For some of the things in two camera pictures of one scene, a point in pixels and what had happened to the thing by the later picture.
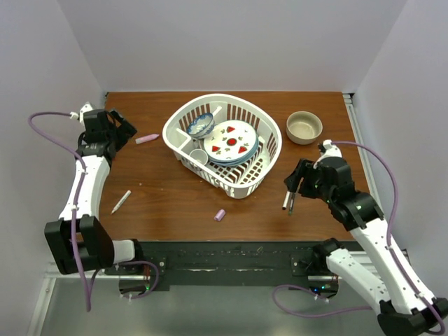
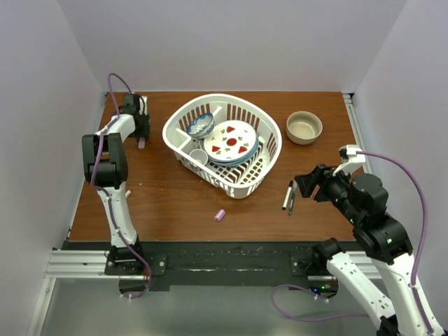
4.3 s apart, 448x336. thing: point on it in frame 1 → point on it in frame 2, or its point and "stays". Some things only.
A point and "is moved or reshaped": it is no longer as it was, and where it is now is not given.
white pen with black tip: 285,200 stays
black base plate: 226,265 stays
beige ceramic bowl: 303,127 stays
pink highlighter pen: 146,138 is moved or reshaped
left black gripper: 124,130 → 145,131
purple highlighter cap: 220,215 stays
